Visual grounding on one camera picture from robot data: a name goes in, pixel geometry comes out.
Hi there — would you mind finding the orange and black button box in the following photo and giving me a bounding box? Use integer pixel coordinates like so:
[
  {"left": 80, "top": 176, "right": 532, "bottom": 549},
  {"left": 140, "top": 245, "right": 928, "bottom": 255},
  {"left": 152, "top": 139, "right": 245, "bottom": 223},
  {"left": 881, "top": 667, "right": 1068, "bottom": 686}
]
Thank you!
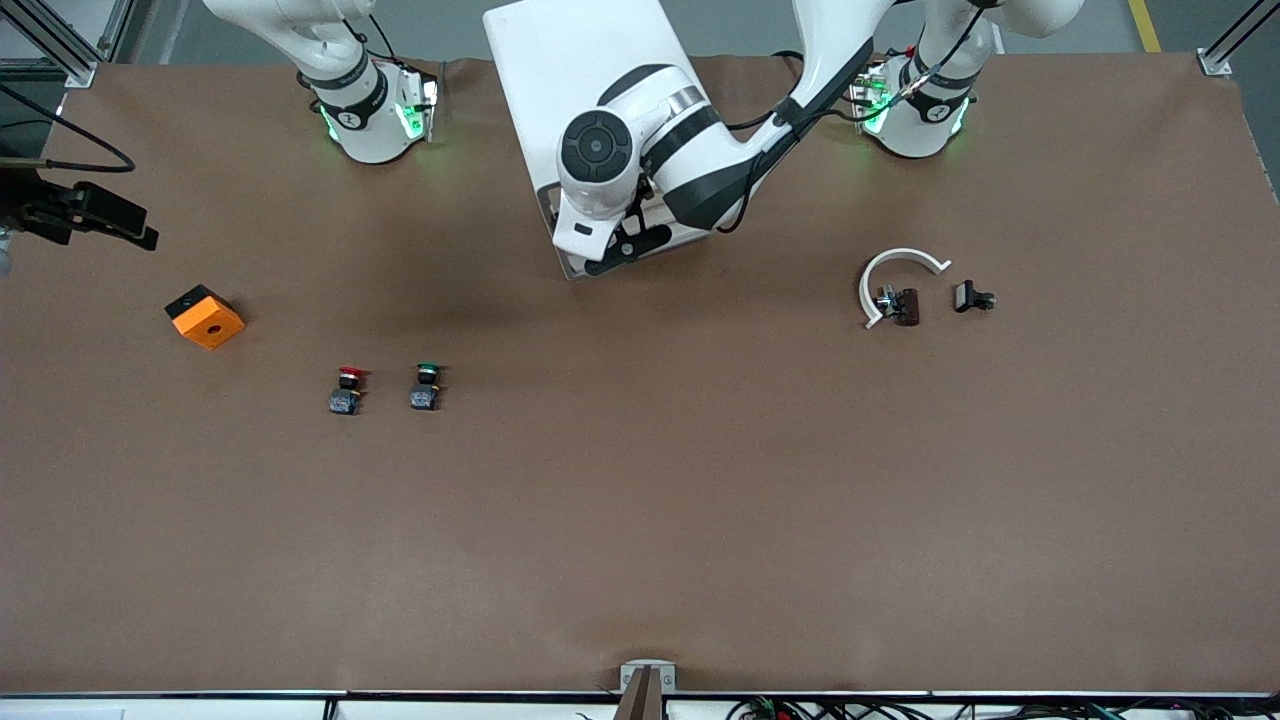
[{"left": 164, "top": 284, "right": 247, "bottom": 351}]

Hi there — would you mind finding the white drawer cabinet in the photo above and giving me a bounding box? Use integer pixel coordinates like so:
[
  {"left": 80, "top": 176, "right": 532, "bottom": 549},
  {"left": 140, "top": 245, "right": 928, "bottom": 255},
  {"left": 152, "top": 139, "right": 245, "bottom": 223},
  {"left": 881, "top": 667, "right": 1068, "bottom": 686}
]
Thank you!
[{"left": 483, "top": 0, "right": 726, "bottom": 282}]

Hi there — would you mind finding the white curved plastic clip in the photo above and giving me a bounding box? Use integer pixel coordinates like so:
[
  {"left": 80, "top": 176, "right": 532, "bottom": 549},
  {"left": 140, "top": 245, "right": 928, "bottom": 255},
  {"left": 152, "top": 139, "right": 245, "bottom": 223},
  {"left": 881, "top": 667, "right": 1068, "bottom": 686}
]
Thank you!
[{"left": 859, "top": 247, "right": 952, "bottom": 330}]

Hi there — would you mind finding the small brown terminal block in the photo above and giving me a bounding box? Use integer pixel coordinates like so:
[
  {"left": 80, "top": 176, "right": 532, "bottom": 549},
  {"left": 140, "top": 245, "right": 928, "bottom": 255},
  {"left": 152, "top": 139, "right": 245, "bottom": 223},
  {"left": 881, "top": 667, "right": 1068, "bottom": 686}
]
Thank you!
[{"left": 875, "top": 286, "right": 922, "bottom": 328}]

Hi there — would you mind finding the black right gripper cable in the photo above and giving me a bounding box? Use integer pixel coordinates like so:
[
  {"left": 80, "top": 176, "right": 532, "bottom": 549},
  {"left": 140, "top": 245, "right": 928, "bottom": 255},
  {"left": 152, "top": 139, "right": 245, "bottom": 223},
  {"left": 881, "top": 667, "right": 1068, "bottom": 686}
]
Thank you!
[{"left": 0, "top": 84, "right": 137, "bottom": 175}]

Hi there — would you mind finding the aluminium frame post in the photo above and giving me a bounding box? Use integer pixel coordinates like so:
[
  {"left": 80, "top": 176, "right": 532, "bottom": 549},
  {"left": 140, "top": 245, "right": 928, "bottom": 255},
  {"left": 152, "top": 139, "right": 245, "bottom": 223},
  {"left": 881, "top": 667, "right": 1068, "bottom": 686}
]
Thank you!
[
  {"left": 1196, "top": 0, "right": 1280, "bottom": 79},
  {"left": 0, "top": 0, "right": 101, "bottom": 90}
]

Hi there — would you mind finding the green push button switch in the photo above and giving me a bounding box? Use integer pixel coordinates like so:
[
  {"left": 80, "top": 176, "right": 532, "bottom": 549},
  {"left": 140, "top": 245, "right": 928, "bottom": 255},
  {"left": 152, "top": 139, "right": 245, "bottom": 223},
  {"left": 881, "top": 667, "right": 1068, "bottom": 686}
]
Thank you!
[{"left": 408, "top": 362, "right": 448, "bottom": 412}]

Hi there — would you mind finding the red push button switch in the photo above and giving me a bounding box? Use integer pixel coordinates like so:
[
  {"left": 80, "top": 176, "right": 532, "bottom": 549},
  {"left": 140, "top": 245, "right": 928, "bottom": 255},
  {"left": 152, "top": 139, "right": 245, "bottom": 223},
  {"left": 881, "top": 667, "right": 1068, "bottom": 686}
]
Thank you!
[{"left": 328, "top": 366, "right": 370, "bottom": 418}]

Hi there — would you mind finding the grey metal bracket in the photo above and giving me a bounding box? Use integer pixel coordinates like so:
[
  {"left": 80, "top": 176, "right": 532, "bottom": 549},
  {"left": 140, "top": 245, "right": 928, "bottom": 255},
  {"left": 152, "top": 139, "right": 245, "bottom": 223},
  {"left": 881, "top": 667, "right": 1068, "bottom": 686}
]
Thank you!
[{"left": 619, "top": 659, "right": 678, "bottom": 694}]

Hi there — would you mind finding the brown camera post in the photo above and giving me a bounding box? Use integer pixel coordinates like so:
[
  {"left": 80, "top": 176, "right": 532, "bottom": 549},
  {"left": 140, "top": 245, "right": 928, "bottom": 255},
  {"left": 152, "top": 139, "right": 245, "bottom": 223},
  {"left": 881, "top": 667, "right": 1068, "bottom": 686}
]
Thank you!
[{"left": 612, "top": 667, "right": 667, "bottom": 720}]

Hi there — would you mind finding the black cable under table edge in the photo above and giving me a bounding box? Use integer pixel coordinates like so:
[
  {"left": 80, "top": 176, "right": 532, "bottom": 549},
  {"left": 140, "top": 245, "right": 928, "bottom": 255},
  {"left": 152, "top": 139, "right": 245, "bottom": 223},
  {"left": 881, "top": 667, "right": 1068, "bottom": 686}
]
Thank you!
[{"left": 725, "top": 696, "right": 1243, "bottom": 720}]

